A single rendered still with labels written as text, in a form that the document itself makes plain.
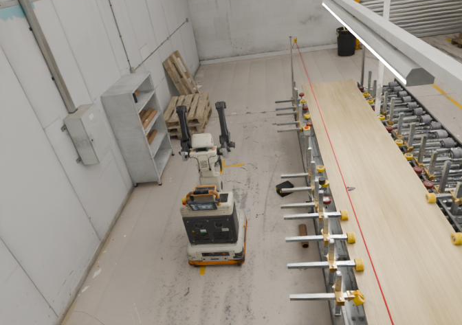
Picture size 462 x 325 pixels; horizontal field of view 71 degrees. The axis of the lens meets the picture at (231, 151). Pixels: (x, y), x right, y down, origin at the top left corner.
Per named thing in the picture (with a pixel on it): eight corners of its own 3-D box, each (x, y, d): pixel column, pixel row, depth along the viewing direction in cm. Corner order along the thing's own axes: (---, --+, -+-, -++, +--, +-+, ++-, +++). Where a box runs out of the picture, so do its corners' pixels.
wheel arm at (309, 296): (290, 300, 213) (289, 297, 212) (289, 296, 216) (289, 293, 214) (348, 299, 208) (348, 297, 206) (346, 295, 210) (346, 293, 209)
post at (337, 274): (335, 319, 226) (336, 275, 201) (333, 315, 229) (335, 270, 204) (339, 319, 226) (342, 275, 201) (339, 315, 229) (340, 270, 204)
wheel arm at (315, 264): (287, 269, 234) (287, 266, 232) (287, 265, 237) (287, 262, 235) (359, 267, 227) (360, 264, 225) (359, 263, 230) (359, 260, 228)
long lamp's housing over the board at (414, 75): (405, 86, 143) (407, 69, 139) (322, 5, 346) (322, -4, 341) (434, 84, 142) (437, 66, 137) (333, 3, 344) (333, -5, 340)
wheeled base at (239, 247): (245, 265, 352) (242, 249, 339) (188, 267, 361) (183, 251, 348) (247, 221, 408) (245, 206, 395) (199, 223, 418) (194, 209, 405)
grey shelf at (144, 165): (134, 187, 516) (100, 96, 436) (150, 156, 592) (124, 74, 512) (161, 185, 510) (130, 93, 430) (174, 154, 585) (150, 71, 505)
